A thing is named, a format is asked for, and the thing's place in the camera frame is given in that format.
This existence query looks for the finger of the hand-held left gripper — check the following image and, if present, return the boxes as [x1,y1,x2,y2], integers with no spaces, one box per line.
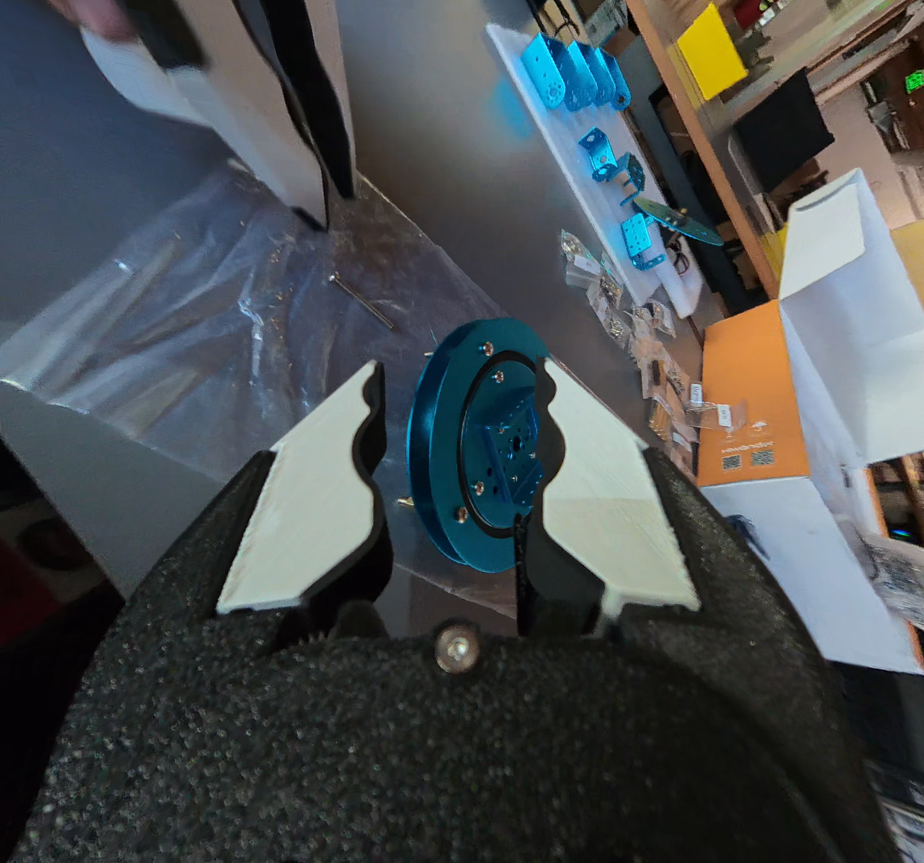
[139,0,333,232]
[270,0,358,201]

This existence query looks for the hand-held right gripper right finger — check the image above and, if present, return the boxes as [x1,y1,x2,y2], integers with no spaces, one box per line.
[527,356,701,620]

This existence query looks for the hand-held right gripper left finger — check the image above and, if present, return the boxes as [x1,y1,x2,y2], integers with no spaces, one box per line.
[217,361,392,615]

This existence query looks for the blue metal turntable base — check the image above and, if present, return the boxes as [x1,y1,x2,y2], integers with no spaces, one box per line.
[406,318,571,575]

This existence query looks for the grey desk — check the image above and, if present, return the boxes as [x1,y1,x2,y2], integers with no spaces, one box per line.
[0,0,723,633]

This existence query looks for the crumpled dark plastic bag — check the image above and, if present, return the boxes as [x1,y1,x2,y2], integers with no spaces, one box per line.
[725,513,770,561]

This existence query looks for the pile of small screw bags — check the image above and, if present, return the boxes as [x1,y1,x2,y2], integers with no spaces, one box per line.
[559,228,712,467]

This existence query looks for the orange cardboard box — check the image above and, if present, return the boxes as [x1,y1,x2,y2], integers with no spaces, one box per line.
[696,166,924,676]

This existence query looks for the clear plastic bag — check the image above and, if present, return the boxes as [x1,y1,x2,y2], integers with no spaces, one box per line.
[0,163,629,618]

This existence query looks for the thin metal rod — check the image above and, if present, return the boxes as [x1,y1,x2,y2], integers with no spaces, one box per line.
[328,272,397,331]

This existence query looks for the white packaging tray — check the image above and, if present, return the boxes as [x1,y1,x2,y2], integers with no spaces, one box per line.
[485,22,705,319]

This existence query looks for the blue round metal plate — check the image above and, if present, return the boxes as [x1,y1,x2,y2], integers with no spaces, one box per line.
[631,197,725,249]

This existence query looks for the yellow paper sheet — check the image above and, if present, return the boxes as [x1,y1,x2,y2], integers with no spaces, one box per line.
[675,2,749,102]

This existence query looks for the dark laptop computer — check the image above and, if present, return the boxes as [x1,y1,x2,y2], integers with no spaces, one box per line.
[732,69,838,193]

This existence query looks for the small blue metal bracket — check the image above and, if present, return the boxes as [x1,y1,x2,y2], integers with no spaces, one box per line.
[480,401,546,517]

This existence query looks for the large blue metal bracket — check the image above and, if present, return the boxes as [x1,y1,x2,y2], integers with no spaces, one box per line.
[563,40,602,113]
[521,33,571,109]
[588,47,632,112]

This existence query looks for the blue metal bracket block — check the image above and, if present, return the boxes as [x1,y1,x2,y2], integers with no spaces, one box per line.
[619,212,668,273]

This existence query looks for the small blue angled bracket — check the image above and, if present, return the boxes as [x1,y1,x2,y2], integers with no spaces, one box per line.
[577,127,620,184]

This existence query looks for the blue perforated angle bracket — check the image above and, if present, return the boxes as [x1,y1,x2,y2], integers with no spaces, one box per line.
[614,152,647,207]

